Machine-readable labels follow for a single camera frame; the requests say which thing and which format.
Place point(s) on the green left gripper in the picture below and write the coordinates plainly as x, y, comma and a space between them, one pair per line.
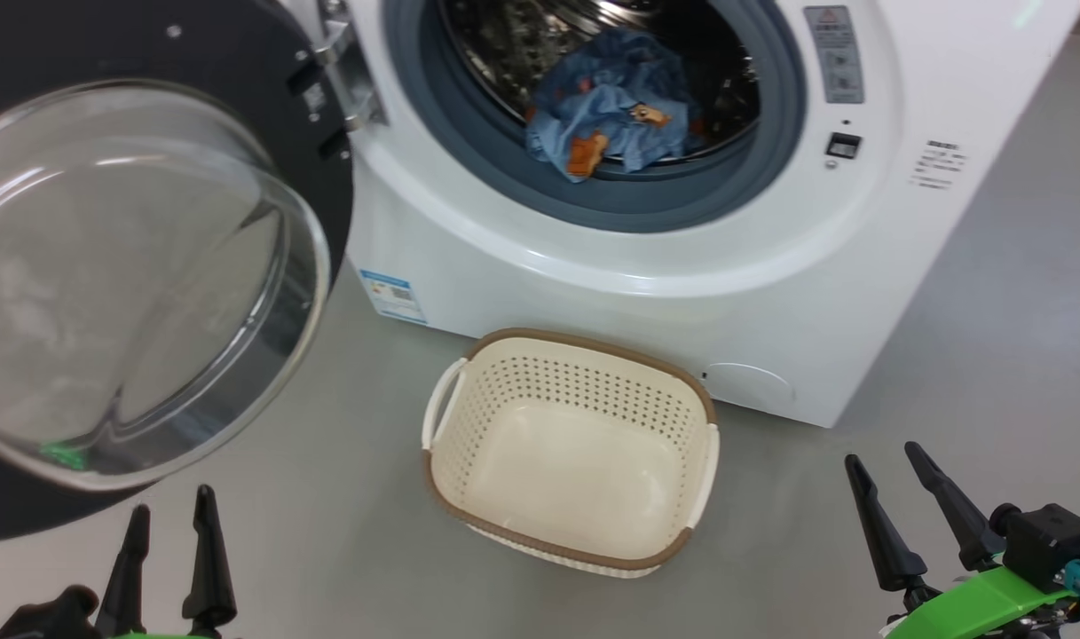
162, 636

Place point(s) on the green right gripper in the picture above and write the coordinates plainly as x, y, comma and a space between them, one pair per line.
983, 608

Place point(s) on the washing machine glass door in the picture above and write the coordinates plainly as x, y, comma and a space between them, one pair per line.
149, 266

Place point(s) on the blue printed elastic-waist pants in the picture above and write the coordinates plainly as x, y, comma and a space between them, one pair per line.
628, 138

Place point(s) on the white front-load washing machine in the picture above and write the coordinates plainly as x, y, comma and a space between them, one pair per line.
681, 293

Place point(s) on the metal washer door hinge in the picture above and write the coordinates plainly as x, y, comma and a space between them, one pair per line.
349, 80

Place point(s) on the round white filter cover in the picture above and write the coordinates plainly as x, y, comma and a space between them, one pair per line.
751, 389

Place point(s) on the blue energy label sticker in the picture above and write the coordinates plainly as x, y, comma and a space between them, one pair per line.
393, 297

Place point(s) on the cream perforated laundry basket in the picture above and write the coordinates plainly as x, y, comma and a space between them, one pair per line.
575, 461

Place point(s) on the small printed text sticker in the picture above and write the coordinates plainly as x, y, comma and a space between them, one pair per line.
939, 164

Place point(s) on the grey warning sticker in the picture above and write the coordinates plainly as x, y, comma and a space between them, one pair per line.
834, 53

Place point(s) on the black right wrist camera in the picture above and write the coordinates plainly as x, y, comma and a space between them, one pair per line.
1045, 541

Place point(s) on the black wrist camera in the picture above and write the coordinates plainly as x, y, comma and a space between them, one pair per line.
1045, 541
47, 617

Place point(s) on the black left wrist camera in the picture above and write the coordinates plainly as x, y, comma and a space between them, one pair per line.
47, 617

